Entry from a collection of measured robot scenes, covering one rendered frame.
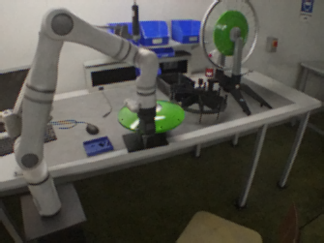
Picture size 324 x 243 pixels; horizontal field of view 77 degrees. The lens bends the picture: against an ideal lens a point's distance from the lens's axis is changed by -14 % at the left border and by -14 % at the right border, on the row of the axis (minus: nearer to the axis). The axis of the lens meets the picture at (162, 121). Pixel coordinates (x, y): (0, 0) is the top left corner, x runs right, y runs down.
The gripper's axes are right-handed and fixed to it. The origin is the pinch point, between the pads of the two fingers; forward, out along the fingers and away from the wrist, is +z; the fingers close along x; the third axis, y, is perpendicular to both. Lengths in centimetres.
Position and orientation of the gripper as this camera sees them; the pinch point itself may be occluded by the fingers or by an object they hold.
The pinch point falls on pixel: (142, 145)
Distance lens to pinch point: 96.3
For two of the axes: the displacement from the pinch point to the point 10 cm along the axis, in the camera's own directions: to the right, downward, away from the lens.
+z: 0.0, 8.7, 4.9
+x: -5.1, -4.2, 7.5
